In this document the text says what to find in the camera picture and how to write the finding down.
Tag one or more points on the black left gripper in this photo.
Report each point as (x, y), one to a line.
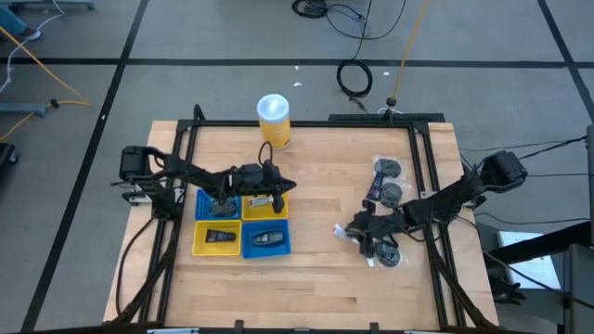
(250, 181)

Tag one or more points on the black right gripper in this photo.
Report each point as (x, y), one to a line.
(380, 222)

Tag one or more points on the black round sponge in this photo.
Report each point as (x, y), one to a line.
(387, 168)
(223, 209)
(387, 254)
(391, 195)

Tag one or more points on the dark grey oval toiletry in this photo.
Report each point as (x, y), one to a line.
(267, 238)

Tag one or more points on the black travel tube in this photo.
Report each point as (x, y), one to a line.
(222, 236)
(375, 188)

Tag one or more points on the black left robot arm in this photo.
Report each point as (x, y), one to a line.
(185, 169)

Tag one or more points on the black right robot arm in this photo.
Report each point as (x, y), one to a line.
(445, 199)

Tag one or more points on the yellow plastic slotted basket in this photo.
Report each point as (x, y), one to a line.
(202, 248)
(260, 214)

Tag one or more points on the blue plastic slotted basket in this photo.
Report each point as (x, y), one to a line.
(202, 209)
(250, 253)

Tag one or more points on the yellow wipes canister white lid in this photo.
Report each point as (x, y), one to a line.
(275, 125)

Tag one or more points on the black power strip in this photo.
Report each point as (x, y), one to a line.
(417, 117)

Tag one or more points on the silver aluminium bar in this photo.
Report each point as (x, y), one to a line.
(171, 331)

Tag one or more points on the white paper sheet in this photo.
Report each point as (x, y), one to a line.
(538, 273)

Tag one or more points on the black side table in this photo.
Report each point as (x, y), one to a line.
(580, 278)

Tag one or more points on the grey table foot bar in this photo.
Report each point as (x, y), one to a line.
(23, 109)
(55, 4)

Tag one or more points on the person's foot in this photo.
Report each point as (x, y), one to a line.
(11, 21)

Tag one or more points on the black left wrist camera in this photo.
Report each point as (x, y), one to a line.
(268, 172)

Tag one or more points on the black aluminium rig frame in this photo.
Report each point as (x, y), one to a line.
(325, 124)

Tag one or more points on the black frame clamp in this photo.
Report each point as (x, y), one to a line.
(239, 326)
(374, 327)

